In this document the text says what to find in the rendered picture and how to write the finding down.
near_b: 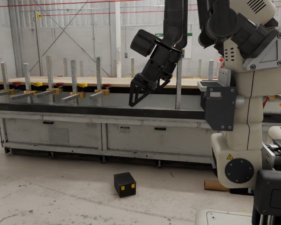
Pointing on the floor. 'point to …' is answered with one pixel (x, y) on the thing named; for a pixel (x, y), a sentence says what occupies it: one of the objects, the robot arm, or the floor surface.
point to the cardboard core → (210, 184)
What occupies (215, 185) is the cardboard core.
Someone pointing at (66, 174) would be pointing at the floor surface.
